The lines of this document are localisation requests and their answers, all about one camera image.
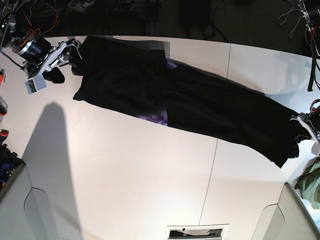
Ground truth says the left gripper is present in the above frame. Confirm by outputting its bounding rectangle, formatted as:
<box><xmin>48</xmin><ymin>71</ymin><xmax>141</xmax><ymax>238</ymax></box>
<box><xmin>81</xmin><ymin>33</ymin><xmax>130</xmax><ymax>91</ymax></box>
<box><xmin>291</xmin><ymin>111</ymin><xmax>320</xmax><ymax>144</ymax></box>

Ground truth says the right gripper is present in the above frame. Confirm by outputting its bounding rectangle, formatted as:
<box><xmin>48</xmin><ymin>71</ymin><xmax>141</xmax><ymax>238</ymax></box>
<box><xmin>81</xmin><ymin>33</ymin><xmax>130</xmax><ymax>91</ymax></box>
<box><xmin>14</xmin><ymin>37</ymin><xmax>84</xmax><ymax>84</ymax></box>

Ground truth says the black t-shirt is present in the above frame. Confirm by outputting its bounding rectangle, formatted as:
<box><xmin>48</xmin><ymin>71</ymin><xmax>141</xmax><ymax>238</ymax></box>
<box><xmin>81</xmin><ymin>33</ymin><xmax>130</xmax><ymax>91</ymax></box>
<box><xmin>73</xmin><ymin>36</ymin><xmax>311</xmax><ymax>167</ymax></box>

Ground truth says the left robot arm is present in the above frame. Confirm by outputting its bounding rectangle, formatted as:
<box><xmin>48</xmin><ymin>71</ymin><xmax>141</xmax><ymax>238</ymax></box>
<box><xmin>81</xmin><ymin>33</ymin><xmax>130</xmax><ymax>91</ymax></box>
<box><xmin>292</xmin><ymin>0</ymin><xmax>320</xmax><ymax>144</ymax></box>

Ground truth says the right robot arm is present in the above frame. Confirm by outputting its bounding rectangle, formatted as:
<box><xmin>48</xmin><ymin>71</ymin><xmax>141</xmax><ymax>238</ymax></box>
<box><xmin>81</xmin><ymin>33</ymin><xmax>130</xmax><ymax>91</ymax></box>
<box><xmin>0</xmin><ymin>0</ymin><xmax>83</xmax><ymax>89</ymax></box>

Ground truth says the green cloth pile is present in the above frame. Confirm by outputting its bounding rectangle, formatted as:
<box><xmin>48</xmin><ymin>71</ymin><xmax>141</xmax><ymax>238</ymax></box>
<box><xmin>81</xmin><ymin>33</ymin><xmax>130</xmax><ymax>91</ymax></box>
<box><xmin>294</xmin><ymin>143</ymin><xmax>320</xmax><ymax>210</ymax></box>

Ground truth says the grey bin with clothes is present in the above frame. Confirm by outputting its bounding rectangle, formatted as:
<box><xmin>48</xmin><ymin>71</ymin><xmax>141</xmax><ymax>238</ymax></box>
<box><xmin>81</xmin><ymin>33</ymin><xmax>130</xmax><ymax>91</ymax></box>
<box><xmin>0</xmin><ymin>129</ymin><xmax>26</xmax><ymax>201</ymax></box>

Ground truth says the white paper sheet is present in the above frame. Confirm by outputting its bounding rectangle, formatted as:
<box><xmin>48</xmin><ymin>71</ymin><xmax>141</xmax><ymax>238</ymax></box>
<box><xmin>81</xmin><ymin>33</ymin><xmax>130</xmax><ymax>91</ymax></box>
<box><xmin>167</xmin><ymin>224</ymin><xmax>229</xmax><ymax>240</ymax></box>

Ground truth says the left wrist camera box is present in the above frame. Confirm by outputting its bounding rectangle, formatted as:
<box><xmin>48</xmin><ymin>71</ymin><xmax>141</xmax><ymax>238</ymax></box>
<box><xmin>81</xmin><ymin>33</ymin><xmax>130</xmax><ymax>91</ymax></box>
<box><xmin>311</xmin><ymin>142</ymin><xmax>320</xmax><ymax>157</ymax></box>

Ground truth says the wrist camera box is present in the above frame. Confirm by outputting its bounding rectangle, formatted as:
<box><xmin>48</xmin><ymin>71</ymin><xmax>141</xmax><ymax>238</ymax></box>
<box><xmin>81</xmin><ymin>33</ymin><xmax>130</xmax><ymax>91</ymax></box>
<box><xmin>311</xmin><ymin>142</ymin><xmax>320</xmax><ymax>157</ymax></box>
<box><xmin>25</xmin><ymin>75</ymin><xmax>47</xmax><ymax>94</ymax></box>

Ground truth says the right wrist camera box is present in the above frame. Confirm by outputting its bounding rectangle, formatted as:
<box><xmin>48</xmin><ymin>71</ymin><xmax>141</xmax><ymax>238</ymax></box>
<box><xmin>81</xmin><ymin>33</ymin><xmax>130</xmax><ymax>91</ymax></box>
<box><xmin>25</xmin><ymin>75</ymin><xmax>47</xmax><ymax>94</ymax></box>

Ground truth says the grey braided cable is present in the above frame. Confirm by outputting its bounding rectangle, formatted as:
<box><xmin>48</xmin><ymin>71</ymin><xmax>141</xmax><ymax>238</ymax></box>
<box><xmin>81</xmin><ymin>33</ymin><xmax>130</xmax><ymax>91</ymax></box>
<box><xmin>276</xmin><ymin>0</ymin><xmax>305</xmax><ymax>41</ymax></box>

